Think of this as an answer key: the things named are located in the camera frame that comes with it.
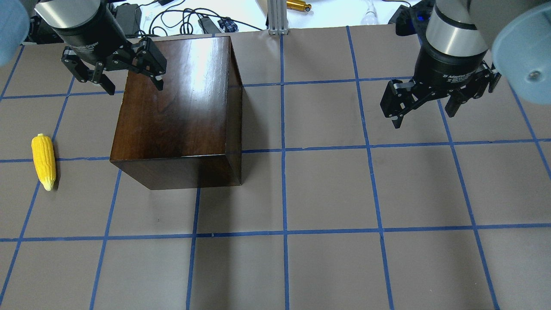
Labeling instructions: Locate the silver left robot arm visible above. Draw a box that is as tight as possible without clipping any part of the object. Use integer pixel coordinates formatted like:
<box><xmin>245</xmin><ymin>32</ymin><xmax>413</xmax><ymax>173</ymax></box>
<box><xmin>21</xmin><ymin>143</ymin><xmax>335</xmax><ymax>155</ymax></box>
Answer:
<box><xmin>0</xmin><ymin>0</ymin><xmax>167</xmax><ymax>96</ymax></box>

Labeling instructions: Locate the yellow corn cob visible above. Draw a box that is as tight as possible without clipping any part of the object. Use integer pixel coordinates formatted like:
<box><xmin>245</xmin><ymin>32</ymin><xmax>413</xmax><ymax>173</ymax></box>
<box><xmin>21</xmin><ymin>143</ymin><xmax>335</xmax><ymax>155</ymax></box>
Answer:
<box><xmin>31</xmin><ymin>133</ymin><xmax>56</xmax><ymax>192</ymax></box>

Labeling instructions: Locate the dark wooden drawer cabinet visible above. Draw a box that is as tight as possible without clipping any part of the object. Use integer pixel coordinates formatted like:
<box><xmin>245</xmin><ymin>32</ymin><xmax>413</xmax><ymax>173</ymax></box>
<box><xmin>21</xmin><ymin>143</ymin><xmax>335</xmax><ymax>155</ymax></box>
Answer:
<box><xmin>110</xmin><ymin>37</ymin><xmax>243</xmax><ymax>190</ymax></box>

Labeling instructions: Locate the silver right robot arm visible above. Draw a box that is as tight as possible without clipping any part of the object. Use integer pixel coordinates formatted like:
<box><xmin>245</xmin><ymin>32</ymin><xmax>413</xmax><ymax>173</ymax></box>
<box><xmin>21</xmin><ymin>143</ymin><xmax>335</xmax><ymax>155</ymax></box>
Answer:
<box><xmin>380</xmin><ymin>0</ymin><xmax>551</xmax><ymax>129</ymax></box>

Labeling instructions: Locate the white light bulb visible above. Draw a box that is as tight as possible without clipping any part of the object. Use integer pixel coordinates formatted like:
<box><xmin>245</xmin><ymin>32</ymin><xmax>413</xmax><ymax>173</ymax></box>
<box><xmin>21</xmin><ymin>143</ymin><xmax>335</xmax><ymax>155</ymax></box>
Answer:
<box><xmin>360</xmin><ymin>0</ymin><xmax>379</xmax><ymax>25</ymax></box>

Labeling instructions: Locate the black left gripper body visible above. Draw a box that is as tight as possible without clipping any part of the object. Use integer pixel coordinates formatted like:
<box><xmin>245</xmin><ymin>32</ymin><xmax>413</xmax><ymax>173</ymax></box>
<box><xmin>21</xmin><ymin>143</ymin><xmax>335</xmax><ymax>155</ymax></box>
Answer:
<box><xmin>52</xmin><ymin>4</ymin><xmax>135</xmax><ymax>71</ymax></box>

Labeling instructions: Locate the black power adapter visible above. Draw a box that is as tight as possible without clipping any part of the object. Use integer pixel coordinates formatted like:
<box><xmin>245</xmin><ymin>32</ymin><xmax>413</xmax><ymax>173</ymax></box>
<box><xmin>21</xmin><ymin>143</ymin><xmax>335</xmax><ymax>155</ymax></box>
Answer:
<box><xmin>115</xmin><ymin>4</ymin><xmax>142</xmax><ymax>36</ymax></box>

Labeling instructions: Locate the gold cylindrical tool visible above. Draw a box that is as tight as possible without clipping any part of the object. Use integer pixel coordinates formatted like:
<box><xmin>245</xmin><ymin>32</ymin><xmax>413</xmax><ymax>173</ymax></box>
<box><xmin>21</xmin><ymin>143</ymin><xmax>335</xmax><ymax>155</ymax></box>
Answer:
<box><xmin>286</xmin><ymin>0</ymin><xmax>312</xmax><ymax>12</ymax></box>

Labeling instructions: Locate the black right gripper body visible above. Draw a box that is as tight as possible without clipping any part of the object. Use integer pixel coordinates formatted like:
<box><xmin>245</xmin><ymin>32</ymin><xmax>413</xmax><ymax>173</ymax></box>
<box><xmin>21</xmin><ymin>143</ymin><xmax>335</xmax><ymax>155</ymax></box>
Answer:
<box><xmin>415</xmin><ymin>47</ymin><xmax>488</xmax><ymax>96</ymax></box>

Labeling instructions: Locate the aluminium frame post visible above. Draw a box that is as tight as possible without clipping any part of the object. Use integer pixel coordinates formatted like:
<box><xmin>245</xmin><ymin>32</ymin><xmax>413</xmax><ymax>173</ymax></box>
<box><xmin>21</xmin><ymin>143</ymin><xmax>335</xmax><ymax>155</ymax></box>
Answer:
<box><xmin>267</xmin><ymin>0</ymin><xmax>289</xmax><ymax>35</ymax></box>

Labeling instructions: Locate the black cable bundle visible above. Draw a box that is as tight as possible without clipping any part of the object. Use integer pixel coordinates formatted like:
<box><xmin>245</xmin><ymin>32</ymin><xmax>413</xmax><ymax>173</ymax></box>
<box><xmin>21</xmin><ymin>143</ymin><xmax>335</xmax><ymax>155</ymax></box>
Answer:
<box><xmin>142</xmin><ymin>0</ymin><xmax>263</xmax><ymax>37</ymax></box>

